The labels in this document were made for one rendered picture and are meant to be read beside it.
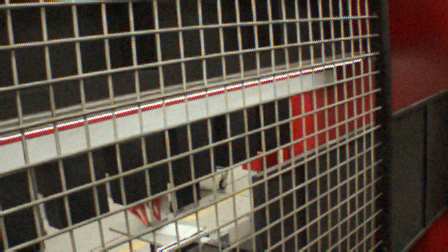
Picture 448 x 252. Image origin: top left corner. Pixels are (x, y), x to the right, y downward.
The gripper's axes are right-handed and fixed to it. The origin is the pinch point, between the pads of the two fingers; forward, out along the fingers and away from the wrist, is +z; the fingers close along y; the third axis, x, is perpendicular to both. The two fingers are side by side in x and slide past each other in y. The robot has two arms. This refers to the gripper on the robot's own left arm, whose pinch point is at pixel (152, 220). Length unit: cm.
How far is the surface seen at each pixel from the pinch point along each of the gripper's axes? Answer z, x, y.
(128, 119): -22.1, -37.6, -23.3
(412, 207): 32, -61, 43
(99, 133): -21, -37, -33
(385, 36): -2, -110, -37
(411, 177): 24, -66, 42
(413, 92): -1, -63, 83
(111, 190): -9.1, -23.2, -26.4
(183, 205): 1.0, -21.2, -4.1
